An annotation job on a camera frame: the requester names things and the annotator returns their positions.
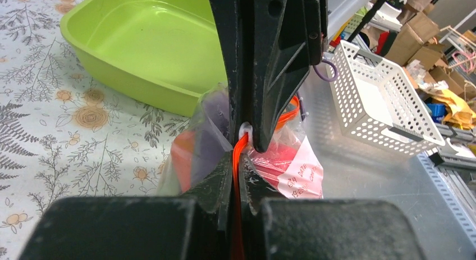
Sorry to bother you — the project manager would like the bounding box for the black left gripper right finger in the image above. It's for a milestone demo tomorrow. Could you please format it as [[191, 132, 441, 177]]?
[[239, 155, 425, 259]]

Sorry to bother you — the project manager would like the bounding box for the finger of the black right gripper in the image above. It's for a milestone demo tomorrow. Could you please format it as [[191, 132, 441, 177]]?
[[249, 0, 327, 152], [209, 0, 248, 144]]

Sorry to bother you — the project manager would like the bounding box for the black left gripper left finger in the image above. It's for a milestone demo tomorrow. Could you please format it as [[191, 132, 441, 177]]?
[[20, 152, 232, 259]]

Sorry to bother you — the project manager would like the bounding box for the clear zip top bag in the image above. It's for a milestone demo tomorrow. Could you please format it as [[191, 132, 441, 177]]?
[[156, 83, 324, 260]]

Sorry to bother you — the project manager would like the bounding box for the red toy apple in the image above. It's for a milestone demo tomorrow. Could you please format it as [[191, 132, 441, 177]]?
[[248, 142, 298, 188]]

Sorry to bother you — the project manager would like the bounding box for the orange toy carrot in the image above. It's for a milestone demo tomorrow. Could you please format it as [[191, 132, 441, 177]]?
[[170, 130, 202, 193]]

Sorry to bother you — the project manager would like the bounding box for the purple toy eggplant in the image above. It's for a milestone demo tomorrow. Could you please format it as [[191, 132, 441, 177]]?
[[195, 89, 232, 182]]

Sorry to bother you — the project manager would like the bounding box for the green plastic tray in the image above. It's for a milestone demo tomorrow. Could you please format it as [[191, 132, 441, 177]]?
[[60, 0, 227, 116]]

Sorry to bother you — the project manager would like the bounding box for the white perforated metal box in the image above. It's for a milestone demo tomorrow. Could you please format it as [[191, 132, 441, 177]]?
[[330, 41, 446, 157]]

